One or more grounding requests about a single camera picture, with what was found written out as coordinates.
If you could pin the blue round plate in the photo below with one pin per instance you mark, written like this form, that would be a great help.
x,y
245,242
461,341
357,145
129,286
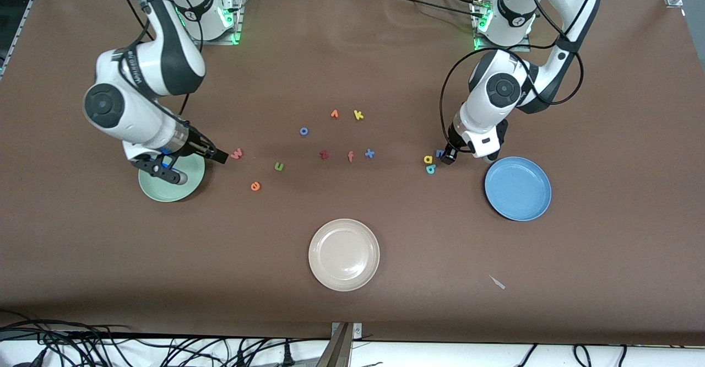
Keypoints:
x,y
518,190

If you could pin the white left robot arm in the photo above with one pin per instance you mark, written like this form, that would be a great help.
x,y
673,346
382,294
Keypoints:
x,y
567,3

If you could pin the brown paper table cover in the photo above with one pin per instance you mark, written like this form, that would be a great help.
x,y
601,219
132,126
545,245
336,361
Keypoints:
x,y
385,218

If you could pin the pink foam letter w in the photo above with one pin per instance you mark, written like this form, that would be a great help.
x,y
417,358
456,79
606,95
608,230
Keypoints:
x,y
237,154

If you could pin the metal table edge bracket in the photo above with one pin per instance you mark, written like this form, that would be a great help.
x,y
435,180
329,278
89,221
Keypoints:
x,y
339,350

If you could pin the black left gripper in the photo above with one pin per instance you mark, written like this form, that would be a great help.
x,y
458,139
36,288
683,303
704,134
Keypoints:
x,y
453,142

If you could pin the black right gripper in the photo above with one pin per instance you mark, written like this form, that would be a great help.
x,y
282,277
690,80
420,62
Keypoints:
x,y
196,144

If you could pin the yellow foam letter k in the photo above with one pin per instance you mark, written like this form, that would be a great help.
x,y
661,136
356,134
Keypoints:
x,y
358,115

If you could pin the mint green round plate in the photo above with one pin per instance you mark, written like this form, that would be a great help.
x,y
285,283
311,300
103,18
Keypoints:
x,y
165,192

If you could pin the blue foam letter x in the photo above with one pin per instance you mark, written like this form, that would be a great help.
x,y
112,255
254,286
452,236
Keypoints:
x,y
369,154

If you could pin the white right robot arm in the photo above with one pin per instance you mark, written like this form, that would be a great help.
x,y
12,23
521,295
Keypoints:
x,y
137,119

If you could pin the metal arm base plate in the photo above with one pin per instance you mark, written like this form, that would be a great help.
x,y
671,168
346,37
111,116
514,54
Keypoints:
x,y
239,20
501,49

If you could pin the beige round plate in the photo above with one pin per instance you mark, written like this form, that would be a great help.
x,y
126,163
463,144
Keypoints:
x,y
344,254

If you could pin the small white paper scrap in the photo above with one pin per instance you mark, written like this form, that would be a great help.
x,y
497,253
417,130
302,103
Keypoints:
x,y
497,282

